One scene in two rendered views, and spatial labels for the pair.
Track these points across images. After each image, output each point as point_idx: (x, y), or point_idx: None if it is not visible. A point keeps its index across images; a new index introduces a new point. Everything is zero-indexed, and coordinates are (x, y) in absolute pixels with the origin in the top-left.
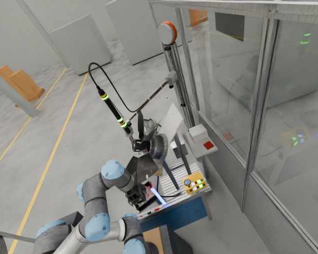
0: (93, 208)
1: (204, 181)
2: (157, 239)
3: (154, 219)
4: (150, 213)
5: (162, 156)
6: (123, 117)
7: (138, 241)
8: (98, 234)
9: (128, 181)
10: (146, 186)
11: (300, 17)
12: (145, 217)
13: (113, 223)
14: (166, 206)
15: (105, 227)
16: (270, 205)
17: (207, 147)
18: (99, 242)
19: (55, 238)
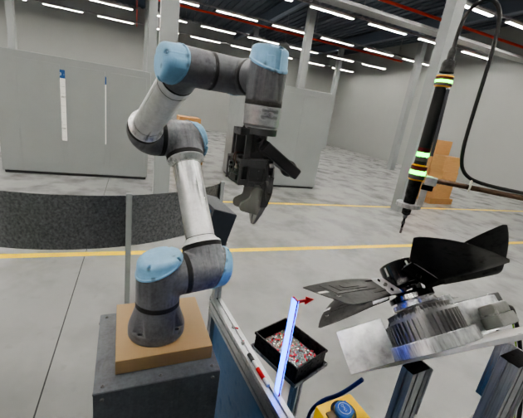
0: (197, 48)
1: None
2: (186, 343)
3: (241, 397)
4: (249, 361)
5: (404, 347)
6: (432, 156)
7: (176, 261)
8: (159, 53)
9: (258, 101)
10: (313, 351)
11: None
12: (240, 355)
13: (211, 225)
14: (271, 397)
15: (167, 53)
16: None
17: None
18: (180, 206)
19: (182, 132)
